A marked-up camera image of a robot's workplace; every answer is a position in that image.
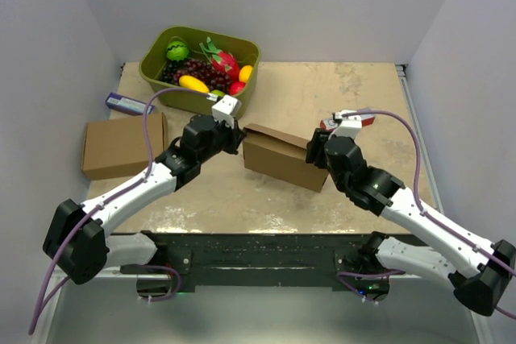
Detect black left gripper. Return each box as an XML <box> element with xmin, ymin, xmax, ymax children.
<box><xmin>198</xmin><ymin>117</ymin><xmax>247</xmax><ymax>164</ymax></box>

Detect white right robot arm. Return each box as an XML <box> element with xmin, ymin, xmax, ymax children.
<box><xmin>306</xmin><ymin>128</ymin><xmax>515</xmax><ymax>317</ymax></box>

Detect closed brown cardboard box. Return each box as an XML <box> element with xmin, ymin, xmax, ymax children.
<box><xmin>81</xmin><ymin>116</ymin><xmax>148</xmax><ymax>180</ymax></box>

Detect purple rectangular box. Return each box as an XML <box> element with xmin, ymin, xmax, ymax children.
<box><xmin>105</xmin><ymin>93</ymin><xmax>146</xmax><ymax>116</ymax></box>

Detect red white snack packet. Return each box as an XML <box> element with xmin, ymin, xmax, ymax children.
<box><xmin>319</xmin><ymin>108</ymin><xmax>376</xmax><ymax>131</ymax></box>

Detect green toy lime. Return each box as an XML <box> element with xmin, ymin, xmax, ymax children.
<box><xmin>210</xmin><ymin>89</ymin><xmax>226</xmax><ymax>97</ymax></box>

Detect red toy apple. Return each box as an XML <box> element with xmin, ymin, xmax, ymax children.
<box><xmin>228</xmin><ymin>81</ymin><xmax>246</xmax><ymax>96</ymax></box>

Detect dark purple toy grapes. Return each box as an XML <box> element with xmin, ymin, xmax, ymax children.
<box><xmin>177</xmin><ymin>59</ymin><xmax>233</xmax><ymax>93</ymax></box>

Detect orange toy fruit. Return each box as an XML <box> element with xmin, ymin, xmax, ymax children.
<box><xmin>239</xmin><ymin>65</ymin><xmax>253</xmax><ymax>83</ymax></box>

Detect pink toy dragon fruit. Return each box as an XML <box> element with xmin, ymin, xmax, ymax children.
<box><xmin>199</xmin><ymin>37</ymin><xmax>240</xmax><ymax>81</ymax></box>

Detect black toy grapes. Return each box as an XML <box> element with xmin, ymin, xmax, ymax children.
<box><xmin>159</xmin><ymin>61</ymin><xmax>183</xmax><ymax>85</ymax></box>

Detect olive green plastic bin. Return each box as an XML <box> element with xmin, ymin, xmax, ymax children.
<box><xmin>139</xmin><ymin>26</ymin><xmax>261</xmax><ymax>117</ymax></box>

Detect green toy melon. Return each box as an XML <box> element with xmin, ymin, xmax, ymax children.
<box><xmin>165</xmin><ymin>40</ymin><xmax>189</xmax><ymax>62</ymax></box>

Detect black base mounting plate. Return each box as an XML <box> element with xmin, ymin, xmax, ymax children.
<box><xmin>120</xmin><ymin>232</ymin><xmax>428</xmax><ymax>293</ymax></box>

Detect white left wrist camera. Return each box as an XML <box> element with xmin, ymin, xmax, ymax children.
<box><xmin>206</xmin><ymin>93</ymin><xmax>242</xmax><ymax>129</ymax></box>

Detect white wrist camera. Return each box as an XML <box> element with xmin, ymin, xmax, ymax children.
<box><xmin>330</xmin><ymin>110</ymin><xmax>363</xmax><ymax>140</ymax></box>
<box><xmin>206</xmin><ymin>93</ymin><xmax>242</xmax><ymax>129</ymax></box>

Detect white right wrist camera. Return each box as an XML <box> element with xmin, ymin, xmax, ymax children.
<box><xmin>330</xmin><ymin>110</ymin><xmax>363</xmax><ymax>140</ymax></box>

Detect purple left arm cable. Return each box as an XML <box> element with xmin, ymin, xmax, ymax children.
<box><xmin>27</xmin><ymin>87</ymin><xmax>210</xmax><ymax>336</ymax></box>

